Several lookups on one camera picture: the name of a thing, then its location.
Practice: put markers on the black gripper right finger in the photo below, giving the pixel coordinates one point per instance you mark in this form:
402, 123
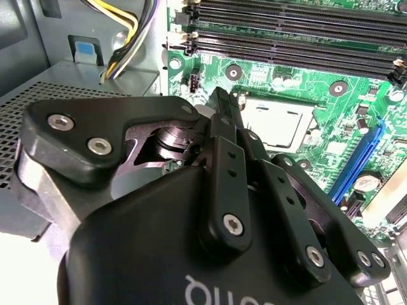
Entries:
292, 222

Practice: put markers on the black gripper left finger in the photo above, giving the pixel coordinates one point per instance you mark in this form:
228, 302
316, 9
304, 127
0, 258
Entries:
79, 159

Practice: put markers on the silver square CPU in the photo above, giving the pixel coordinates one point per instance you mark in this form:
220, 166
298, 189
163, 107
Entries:
280, 130

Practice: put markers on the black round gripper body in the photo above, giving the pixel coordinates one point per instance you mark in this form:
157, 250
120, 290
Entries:
143, 254

